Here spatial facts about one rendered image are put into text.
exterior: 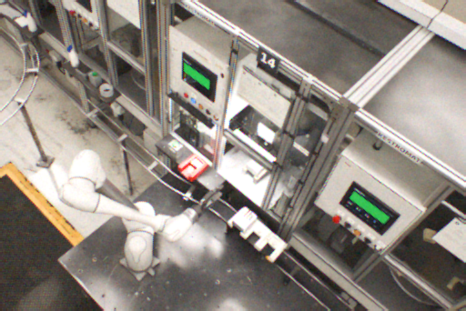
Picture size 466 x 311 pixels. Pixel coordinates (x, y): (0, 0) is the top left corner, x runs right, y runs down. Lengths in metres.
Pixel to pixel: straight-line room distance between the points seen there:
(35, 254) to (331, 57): 2.67
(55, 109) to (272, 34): 2.89
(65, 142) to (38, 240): 0.99
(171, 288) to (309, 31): 1.68
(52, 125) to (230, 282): 2.45
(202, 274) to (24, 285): 1.46
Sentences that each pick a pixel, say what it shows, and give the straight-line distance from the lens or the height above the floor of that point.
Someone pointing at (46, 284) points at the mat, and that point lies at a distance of 3.54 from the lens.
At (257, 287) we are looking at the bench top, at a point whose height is 0.68.
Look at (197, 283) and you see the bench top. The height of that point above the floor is 0.68.
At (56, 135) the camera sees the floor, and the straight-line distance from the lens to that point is 4.26.
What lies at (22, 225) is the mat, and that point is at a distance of 3.81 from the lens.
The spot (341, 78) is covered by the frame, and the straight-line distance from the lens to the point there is 1.93.
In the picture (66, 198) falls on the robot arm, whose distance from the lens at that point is 2.12.
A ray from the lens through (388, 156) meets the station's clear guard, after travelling 1.85.
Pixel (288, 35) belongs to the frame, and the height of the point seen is 2.01.
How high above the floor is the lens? 3.24
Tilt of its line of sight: 54 degrees down
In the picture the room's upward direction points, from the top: 11 degrees clockwise
